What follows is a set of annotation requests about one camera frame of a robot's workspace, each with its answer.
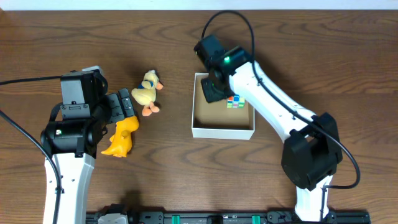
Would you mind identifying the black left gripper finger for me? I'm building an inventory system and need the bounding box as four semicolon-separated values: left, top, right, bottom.
106;93;124;124
118;88;135;118

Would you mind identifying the multicolour puzzle cube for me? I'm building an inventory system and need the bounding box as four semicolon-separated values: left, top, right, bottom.
226;95;245;108

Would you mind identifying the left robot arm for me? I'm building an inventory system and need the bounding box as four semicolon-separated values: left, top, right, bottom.
41;88;139;223

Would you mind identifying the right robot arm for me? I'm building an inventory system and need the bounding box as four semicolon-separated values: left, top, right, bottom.
194;45;342;221

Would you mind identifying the yellow plush duck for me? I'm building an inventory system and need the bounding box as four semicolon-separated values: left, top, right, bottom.
131;70;164;116

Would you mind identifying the orange toy dinosaur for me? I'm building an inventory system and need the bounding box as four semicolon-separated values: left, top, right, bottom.
101;116;139;157

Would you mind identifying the white cardboard box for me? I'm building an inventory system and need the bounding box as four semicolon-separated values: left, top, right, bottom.
191;73;255;140

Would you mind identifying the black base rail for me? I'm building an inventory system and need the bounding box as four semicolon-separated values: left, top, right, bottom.
85;204;371;224

